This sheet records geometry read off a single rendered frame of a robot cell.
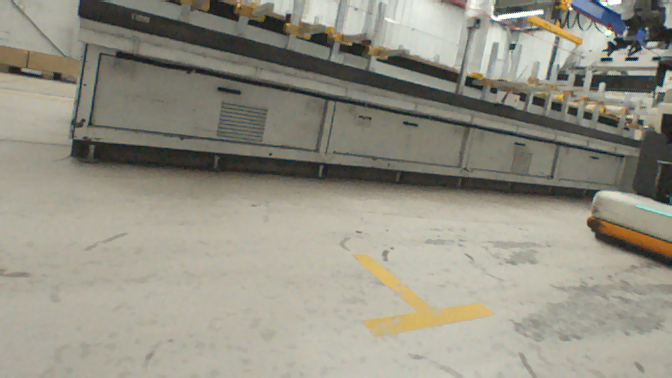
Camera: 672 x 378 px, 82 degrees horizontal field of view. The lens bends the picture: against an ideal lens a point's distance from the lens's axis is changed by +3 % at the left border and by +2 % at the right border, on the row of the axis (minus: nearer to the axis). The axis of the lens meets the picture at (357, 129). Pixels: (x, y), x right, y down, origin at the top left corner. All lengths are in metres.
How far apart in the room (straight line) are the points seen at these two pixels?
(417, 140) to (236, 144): 1.31
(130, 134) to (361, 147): 1.32
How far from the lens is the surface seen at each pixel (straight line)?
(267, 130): 2.25
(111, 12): 1.86
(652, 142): 2.85
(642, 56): 5.88
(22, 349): 0.88
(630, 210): 2.52
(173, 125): 2.15
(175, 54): 1.91
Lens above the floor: 0.47
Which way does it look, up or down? 3 degrees down
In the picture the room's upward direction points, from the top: 11 degrees clockwise
